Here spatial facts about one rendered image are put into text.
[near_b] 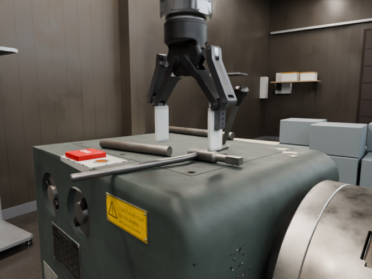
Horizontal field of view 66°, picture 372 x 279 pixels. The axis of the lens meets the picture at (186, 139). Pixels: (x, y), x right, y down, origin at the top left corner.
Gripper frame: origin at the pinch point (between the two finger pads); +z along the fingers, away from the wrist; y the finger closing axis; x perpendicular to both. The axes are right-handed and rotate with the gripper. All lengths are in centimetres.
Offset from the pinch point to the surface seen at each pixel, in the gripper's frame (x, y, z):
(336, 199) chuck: 7.4, 23.4, 7.0
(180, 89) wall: 361, -387, -26
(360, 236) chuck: 2.6, 27.9, 9.4
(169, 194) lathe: -12.6, 9.9, 4.8
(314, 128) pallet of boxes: 214, -62, 18
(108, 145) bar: -2.7, -23.1, 3.6
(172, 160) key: -3.2, -0.1, 3.5
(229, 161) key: 4.0, 6.8, 3.6
